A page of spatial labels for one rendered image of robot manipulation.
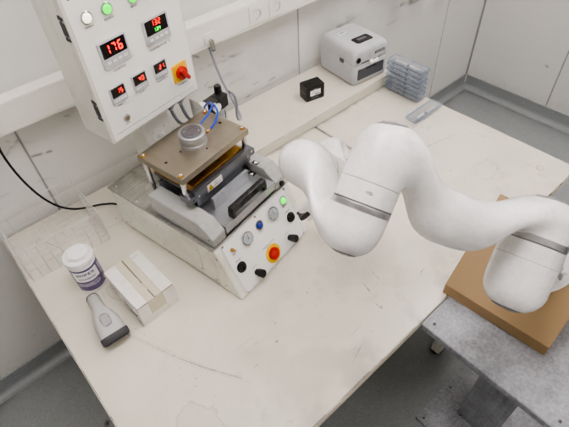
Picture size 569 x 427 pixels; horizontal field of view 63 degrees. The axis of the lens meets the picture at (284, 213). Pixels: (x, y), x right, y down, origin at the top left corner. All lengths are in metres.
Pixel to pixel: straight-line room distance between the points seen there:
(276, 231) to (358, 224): 0.74
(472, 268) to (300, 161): 0.75
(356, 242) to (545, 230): 0.38
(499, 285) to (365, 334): 0.48
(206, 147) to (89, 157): 0.60
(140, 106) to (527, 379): 1.24
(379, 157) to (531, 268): 0.39
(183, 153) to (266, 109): 0.76
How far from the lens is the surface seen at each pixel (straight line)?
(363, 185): 0.72
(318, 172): 0.79
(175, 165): 1.29
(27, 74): 1.63
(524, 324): 1.40
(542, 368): 1.42
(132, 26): 1.29
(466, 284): 1.41
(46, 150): 1.74
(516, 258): 0.97
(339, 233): 0.73
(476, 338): 1.40
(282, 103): 2.04
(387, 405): 2.07
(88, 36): 1.23
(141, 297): 1.37
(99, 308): 1.41
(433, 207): 0.80
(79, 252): 1.46
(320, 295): 1.39
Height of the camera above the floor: 1.92
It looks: 47 degrees down
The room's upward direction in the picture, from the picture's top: 4 degrees counter-clockwise
